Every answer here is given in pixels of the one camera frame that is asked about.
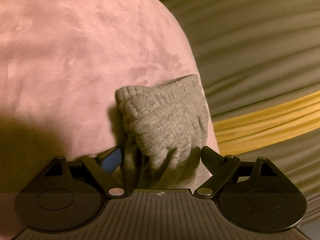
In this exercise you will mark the yellow curtain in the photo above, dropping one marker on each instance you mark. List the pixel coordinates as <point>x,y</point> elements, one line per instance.
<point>262,126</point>

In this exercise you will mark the pink bed sheet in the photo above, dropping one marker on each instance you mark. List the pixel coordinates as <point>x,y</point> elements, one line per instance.
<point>75,55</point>

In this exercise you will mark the grey and yellow striped blanket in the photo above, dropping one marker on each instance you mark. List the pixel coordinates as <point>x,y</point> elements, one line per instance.
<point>250,42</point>

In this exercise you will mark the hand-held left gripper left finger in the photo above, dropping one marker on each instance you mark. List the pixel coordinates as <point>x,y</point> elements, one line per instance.
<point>112,159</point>

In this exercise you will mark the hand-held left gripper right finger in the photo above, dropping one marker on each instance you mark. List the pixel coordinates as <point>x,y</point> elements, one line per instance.
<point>210,158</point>

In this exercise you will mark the grey knitted sock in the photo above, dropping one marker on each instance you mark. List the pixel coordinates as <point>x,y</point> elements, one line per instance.
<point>162,120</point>

